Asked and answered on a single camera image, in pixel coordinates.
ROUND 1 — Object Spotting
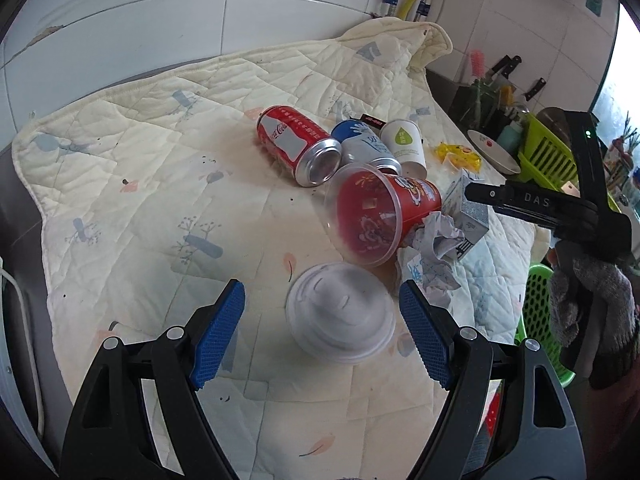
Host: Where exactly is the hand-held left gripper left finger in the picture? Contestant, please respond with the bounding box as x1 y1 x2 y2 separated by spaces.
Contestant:
60 279 246 480

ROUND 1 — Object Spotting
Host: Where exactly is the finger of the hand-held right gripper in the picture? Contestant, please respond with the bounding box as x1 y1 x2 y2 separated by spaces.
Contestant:
462 182 599 233

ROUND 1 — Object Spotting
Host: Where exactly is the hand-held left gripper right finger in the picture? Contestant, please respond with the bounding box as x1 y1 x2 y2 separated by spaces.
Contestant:
398 280 588 480

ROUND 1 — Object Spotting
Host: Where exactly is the grey and white carton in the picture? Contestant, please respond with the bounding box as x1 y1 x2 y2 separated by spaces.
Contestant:
442 169 491 262

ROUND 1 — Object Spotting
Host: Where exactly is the white paper cup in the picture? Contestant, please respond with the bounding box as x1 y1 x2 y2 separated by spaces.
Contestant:
380 119 428 181

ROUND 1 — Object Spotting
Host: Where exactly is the blue and white can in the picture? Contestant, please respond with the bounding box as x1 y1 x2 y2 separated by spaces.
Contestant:
331 120 403 176

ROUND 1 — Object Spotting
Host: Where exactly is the person's right forearm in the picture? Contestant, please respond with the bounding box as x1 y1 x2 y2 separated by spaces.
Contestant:
595 377 640 466

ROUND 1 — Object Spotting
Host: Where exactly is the person's right hand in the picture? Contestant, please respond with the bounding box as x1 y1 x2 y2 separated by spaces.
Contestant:
547 252 640 391

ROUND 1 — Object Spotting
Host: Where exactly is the green dish rack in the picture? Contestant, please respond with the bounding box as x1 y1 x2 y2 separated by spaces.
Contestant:
517 112 623 216

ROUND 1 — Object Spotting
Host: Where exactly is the white plate with red flower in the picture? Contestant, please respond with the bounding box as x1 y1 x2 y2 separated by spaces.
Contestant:
467 129 522 176

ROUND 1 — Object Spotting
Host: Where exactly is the teal bottle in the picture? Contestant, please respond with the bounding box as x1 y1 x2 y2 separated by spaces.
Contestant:
497 122 524 155

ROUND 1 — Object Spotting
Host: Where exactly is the crumpled white paper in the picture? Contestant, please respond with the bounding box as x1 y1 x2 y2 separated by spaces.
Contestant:
397 211 468 311

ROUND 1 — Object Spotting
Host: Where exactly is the green plastic basket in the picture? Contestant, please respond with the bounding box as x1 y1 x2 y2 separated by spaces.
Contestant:
515 263 576 388

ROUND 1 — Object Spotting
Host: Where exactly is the yellow plastic wrapper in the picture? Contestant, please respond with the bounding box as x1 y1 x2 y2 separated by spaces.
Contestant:
434 142 483 170

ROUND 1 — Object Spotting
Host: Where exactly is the white plastic lid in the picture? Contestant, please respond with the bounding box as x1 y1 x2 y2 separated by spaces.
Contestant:
286 263 397 363

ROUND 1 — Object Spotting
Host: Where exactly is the dark utensil holder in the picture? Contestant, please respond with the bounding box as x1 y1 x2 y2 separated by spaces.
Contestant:
451 80 503 131

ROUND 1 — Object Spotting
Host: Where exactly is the clear red printed plastic cup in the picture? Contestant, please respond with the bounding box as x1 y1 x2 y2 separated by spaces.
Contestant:
324 162 443 267

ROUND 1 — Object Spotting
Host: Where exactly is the cream quilted blanket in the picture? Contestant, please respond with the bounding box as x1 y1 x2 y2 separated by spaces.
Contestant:
11 16 551 480

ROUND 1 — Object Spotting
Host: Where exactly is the red soda can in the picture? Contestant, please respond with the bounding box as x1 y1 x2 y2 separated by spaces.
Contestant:
256 105 343 188

